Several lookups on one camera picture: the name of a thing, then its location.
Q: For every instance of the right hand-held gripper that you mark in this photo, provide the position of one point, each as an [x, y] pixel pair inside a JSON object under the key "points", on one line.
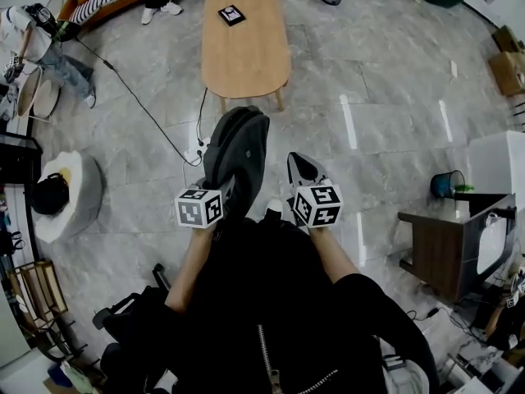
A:
{"points": [[318, 205]]}

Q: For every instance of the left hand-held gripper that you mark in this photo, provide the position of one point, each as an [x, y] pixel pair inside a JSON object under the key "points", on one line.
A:
{"points": [[197, 209]]}

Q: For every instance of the dark grey backpack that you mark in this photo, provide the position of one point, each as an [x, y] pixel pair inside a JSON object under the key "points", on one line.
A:
{"points": [[240, 154]]}

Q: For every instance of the person's left forearm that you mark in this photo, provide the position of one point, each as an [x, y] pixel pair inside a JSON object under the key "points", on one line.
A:
{"points": [[188, 269]]}

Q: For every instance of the person's right forearm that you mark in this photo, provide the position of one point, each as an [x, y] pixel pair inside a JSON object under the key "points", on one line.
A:
{"points": [[332, 253]]}

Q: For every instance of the white power strip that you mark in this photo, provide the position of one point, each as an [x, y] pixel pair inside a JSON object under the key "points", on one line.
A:
{"points": [[196, 152]]}

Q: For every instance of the person's black clothing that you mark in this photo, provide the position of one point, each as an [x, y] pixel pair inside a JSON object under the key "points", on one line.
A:
{"points": [[262, 285]]}

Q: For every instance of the wooden table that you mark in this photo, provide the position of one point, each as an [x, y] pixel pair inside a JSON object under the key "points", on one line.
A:
{"points": [[246, 56]]}

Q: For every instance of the white round armchair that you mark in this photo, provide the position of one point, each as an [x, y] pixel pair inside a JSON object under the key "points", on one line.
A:
{"points": [[86, 195]]}

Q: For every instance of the blue waste bin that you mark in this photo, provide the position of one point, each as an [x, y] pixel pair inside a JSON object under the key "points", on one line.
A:
{"points": [[443, 185]]}

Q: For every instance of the black office chair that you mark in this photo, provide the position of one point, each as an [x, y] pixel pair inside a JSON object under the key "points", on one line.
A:
{"points": [[131, 306]]}

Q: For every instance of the dark wooden cabinet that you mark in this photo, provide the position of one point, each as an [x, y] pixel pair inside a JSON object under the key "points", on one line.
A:
{"points": [[435, 253]]}

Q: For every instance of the yellow cushion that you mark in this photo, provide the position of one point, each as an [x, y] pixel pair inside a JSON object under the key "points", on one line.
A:
{"points": [[65, 175]]}

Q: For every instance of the black bag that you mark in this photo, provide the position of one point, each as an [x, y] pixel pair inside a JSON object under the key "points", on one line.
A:
{"points": [[49, 195]]}

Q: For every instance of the white paper sheet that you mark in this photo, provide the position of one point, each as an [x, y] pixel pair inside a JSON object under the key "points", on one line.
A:
{"points": [[454, 69]]}

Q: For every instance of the white cabinet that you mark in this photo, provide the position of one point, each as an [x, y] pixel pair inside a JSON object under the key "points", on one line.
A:
{"points": [[500, 162]]}

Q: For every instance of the white plastic bag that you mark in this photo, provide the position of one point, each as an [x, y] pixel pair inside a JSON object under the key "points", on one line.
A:
{"points": [[492, 240]]}

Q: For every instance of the wooden rack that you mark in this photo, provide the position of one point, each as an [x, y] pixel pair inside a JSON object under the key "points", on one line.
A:
{"points": [[49, 285]]}

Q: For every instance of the round beige side table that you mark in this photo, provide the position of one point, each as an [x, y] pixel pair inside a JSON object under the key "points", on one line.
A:
{"points": [[47, 97]]}

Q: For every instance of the black desk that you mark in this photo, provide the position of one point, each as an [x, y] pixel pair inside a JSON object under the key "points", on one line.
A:
{"points": [[16, 158]]}

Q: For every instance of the black round stool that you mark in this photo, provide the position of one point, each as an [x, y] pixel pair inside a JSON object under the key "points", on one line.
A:
{"points": [[67, 31]]}

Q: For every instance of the large cardboard box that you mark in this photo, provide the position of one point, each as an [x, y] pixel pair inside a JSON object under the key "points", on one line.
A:
{"points": [[506, 72]]}

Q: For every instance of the orange sofa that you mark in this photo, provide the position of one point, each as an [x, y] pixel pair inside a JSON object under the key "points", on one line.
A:
{"points": [[67, 8]]}

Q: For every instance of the small cardboard box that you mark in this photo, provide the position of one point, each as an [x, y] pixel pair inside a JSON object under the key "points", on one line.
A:
{"points": [[506, 39]]}

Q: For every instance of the white shelf unit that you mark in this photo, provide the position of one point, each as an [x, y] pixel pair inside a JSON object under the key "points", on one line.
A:
{"points": [[508, 2]]}

